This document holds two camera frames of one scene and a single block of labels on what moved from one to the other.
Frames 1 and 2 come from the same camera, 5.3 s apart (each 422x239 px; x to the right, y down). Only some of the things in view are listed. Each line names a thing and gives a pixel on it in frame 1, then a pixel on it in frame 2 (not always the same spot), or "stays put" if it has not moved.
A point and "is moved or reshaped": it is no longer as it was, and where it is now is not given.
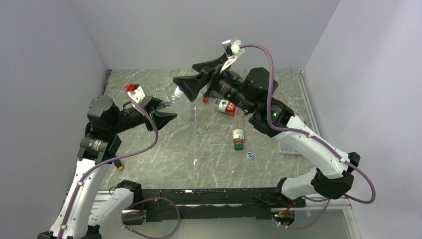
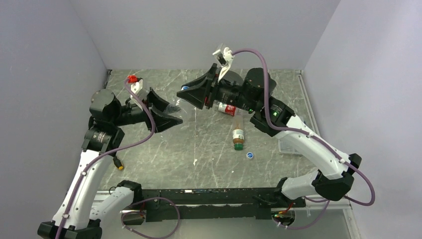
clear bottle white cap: (179, 91) is moved or reshaped
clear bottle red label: (222, 105) stays put
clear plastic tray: (284, 147) stays put
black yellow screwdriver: (118, 164) stays put
